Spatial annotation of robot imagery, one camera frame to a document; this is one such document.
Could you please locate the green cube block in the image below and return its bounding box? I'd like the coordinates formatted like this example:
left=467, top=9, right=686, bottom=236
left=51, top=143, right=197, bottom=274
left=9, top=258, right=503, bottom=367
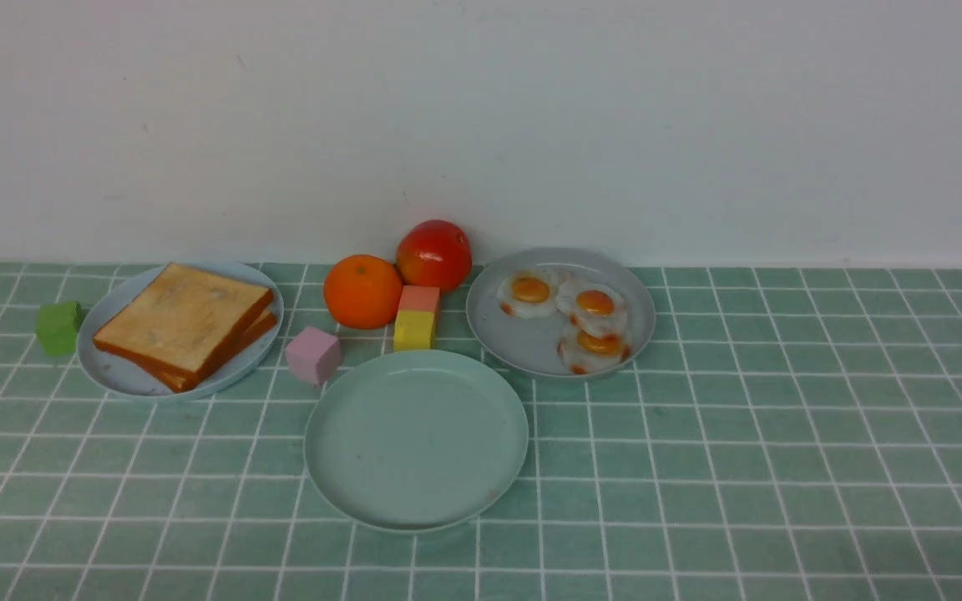
left=35, top=300, right=84, bottom=357

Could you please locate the red apple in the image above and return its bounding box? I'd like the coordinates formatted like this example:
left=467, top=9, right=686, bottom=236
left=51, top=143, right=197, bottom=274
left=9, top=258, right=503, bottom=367
left=396, top=220, right=473, bottom=295

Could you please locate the salmon pink cube block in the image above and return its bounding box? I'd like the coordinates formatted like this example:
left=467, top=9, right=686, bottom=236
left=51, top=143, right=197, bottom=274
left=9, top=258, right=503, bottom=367
left=397, top=285, right=442, bottom=313

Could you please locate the yellow cube block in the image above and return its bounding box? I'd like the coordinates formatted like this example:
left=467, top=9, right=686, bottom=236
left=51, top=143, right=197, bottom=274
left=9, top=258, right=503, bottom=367
left=392, top=311, right=438, bottom=351

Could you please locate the toast slice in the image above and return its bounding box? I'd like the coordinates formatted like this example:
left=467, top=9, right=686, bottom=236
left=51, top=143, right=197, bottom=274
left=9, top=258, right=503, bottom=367
left=140, top=311, right=279, bottom=393
left=93, top=263, right=277, bottom=381

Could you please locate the light blue plate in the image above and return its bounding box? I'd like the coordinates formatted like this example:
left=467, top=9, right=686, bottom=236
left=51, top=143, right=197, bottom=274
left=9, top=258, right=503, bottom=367
left=76, top=262, right=284, bottom=401

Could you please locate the grey plate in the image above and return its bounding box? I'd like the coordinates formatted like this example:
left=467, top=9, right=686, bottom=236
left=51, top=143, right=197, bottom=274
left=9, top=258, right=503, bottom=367
left=466, top=248, right=656, bottom=380

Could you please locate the mint green plate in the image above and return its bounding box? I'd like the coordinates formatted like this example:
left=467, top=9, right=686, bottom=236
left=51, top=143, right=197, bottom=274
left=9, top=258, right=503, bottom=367
left=304, top=350, right=530, bottom=535

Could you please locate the orange fruit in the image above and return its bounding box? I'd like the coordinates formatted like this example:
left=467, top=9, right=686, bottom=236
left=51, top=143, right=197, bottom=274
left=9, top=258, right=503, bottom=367
left=323, top=255, right=404, bottom=330

